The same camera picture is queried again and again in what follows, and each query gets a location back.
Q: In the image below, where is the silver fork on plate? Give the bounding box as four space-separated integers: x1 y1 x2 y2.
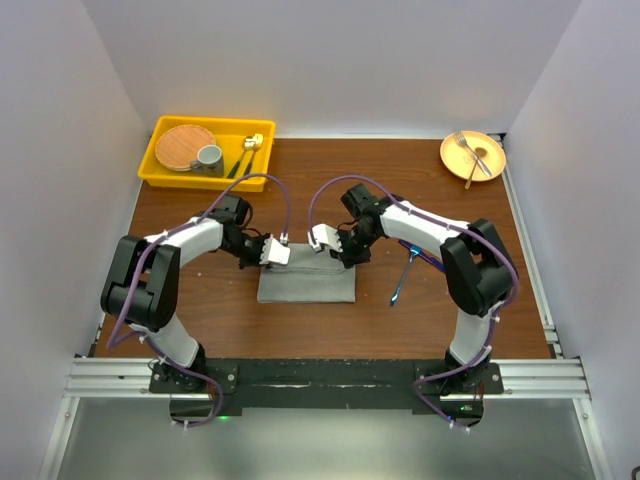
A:
453 131 492 177

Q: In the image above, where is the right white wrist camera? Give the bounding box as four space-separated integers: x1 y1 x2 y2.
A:
307 224 343 253

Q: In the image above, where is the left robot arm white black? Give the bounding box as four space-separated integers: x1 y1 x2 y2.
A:
100 195 270 392

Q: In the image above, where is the blue metallic knife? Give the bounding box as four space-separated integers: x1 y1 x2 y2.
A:
398 240 445 273

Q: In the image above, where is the gold spoon black handle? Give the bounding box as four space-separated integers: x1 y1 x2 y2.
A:
227 136 255 179

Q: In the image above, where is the round wooden plate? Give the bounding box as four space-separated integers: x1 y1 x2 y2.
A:
155 124 216 172

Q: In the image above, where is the tan round plate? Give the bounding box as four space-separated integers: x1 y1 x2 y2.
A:
439 130 506 183

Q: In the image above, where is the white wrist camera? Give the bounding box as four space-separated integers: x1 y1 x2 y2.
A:
260 235 291 266
307 224 343 253

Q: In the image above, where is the silver knife on plate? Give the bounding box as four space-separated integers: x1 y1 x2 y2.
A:
464 147 487 190

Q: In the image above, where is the blue metallic fork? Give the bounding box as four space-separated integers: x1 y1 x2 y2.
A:
389 240 421 307

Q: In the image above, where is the grey cloth napkin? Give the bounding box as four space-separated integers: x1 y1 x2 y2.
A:
257 244 356 304

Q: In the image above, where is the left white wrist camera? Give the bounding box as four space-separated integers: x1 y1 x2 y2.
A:
260 235 291 266

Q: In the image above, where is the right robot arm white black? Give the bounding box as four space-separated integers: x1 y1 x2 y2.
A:
308 183 520 393

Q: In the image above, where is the grey ceramic mug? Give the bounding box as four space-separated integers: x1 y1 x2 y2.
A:
190 144 224 178

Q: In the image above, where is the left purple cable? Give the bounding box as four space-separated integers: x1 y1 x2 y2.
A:
106 172 294 428

